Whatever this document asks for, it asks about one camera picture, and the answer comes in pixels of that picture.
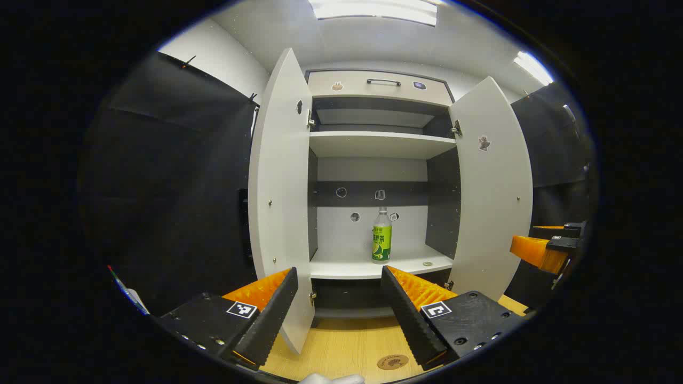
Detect black backdrop cloth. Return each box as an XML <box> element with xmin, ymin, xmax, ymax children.
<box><xmin>504</xmin><ymin>80</ymin><xmax>598</xmax><ymax>310</ymax></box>
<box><xmin>80</xmin><ymin>51</ymin><xmax>262</xmax><ymax>321</ymax></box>

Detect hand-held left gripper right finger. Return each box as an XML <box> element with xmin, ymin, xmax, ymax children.
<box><xmin>380</xmin><ymin>265</ymin><xmax>529</xmax><ymax>371</ymax></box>

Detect white cabinet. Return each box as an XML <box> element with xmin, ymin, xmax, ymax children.
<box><xmin>305</xmin><ymin>68</ymin><xmax>462</xmax><ymax>321</ymax></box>

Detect green label bottle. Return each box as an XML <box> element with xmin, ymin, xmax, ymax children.
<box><xmin>371</xmin><ymin>207</ymin><xmax>393</xmax><ymax>265</ymax></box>

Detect ceiling light panel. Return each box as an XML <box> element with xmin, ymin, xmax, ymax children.
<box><xmin>308</xmin><ymin>0</ymin><xmax>438</xmax><ymax>27</ymax></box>
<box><xmin>513</xmin><ymin>51</ymin><xmax>554</xmax><ymax>86</ymax></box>

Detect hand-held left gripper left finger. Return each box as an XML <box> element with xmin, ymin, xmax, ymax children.
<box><xmin>157</xmin><ymin>267</ymin><xmax>299</xmax><ymax>371</ymax></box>

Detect white cabinet drawer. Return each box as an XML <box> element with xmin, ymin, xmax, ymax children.
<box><xmin>307</xmin><ymin>70</ymin><xmax>454</xmax><ymax>106</ymax></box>

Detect round brown coaster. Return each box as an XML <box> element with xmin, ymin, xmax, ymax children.
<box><xmin>377</xmin><ymin>354</ymin><xmax>410</xmax><ymax>371</ymax></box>

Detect white cabinet door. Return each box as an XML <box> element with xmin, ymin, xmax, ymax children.
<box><xmin>248</xmin><ymin>48</ymin><xmax>316</xmax><ymax>355</ymax></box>
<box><xmin>448</xmin><ymin>76</ymin><xmax>534</xmax><ymax>302</ymax></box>

